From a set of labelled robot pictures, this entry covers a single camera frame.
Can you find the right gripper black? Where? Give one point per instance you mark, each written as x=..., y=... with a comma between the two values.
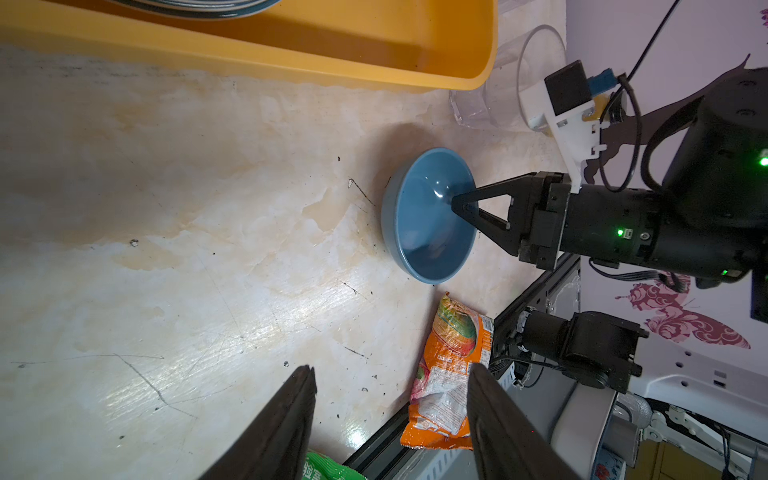
x=633, y=227

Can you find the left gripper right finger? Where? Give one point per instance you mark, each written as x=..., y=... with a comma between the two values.
x=504, y=442

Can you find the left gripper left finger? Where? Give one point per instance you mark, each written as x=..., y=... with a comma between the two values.
x=275, y=444

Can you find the blue bowl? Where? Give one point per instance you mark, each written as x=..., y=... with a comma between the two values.
x=425, y=238

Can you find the clear cup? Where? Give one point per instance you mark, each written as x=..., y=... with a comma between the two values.
x=519, y=64

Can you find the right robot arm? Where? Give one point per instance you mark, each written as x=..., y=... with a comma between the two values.
x=695, y=345

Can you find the yellow plastic bin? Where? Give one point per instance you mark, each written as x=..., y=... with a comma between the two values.
x=393, y=45

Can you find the green snack bag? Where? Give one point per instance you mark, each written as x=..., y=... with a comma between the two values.
x=320, y=467

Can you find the orange snack bag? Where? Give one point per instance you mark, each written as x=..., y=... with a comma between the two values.
x=437, y=413

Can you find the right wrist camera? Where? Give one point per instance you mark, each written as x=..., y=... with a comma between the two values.
x=563, y=104

